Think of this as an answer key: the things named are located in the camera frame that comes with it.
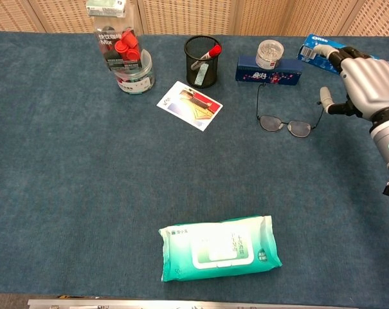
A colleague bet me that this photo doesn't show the green white wet wipes pack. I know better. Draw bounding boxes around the green white wet wipes pack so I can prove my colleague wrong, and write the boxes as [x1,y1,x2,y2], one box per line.
[158,214,283,283]

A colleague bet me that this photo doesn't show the light blue patterned strip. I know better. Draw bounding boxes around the light blue patterned strip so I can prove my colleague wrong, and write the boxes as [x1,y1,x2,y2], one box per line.
[195,62,210,86]

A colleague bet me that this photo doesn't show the clear round plastic jar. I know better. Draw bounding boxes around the clear round plastic jar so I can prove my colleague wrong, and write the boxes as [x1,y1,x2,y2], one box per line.
[113,48,156,96]

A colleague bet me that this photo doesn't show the blue felt table cloth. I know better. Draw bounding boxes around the blue felt table cloth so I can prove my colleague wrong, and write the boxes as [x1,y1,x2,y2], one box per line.
[0,30,389,299]

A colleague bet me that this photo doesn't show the red-capped grey marker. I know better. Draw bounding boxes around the red-capped grey marker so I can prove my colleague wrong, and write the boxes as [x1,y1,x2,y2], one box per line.
[190,44,222,70]

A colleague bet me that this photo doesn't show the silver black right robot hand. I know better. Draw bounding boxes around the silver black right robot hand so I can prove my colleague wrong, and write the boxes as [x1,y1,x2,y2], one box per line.
[313,44,389,122]

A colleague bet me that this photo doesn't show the aluminium rail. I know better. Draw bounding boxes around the aluminium rail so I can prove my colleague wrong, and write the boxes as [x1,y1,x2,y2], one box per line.
[27,298,359,309]

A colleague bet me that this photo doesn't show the clear round pin container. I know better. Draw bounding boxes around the clear round pin container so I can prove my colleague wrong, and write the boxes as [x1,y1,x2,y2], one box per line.
[255,39,285,70]

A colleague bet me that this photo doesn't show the blue Oreo cookie box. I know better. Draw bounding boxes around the blue Oreo cookie box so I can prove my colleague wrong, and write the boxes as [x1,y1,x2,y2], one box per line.
[296,33,389,77]

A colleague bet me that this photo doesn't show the colourful printed postcard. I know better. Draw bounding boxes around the colourful printed postcard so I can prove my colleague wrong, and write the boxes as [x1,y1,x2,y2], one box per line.
[156,80,224,132]

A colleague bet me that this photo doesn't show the wicker lattice folding screen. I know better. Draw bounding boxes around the wicker lattice folding screen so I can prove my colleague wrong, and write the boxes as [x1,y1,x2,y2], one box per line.
[0,0,389,37]

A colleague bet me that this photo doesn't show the black mesh pen holder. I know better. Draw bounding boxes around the black mesh pen holder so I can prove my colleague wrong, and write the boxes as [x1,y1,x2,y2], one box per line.
[183,35,221,89]

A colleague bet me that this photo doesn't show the small green white box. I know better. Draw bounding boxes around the small green white box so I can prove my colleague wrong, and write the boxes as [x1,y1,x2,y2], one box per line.
[86,0,127,18]

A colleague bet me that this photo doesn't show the dark blue rectangular box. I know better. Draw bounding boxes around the dark blue rectangular box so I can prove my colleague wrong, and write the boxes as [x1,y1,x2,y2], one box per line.
[235,55,304,86]

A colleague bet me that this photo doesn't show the thin wire-frame eyeglasses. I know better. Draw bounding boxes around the thin wire-frame eyeglasses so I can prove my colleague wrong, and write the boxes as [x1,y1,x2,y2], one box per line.
[256,82,325,138]

